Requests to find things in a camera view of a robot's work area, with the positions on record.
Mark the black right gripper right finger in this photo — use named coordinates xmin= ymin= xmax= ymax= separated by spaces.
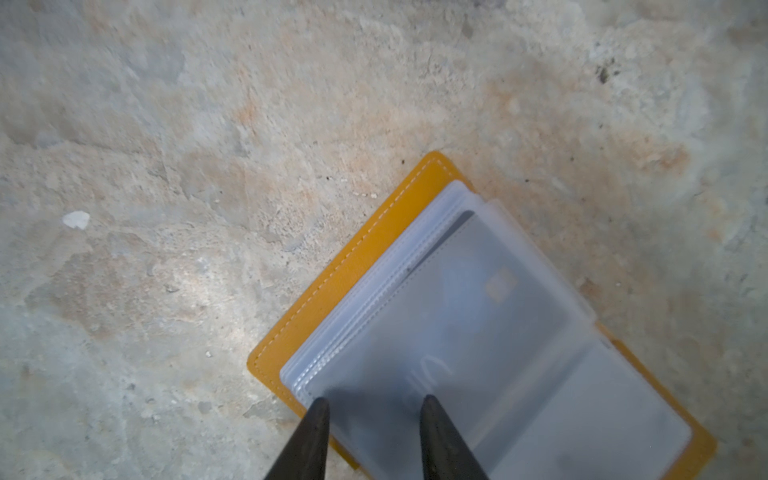
xmin=419 ymin=395 xmax=489 ymax=480

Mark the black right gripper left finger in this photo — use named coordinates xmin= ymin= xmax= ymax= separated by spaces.
xmin=264 ymin=397 xmax=330 ymax=480

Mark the blue VIP card in holder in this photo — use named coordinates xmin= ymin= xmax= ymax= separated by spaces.
xmin=306 ymin=210 xmax=567 ymax=479

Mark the yellow leather card holder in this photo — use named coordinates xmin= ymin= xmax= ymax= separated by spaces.
xmin=247 ymin=152 xmax=717 ymax=479

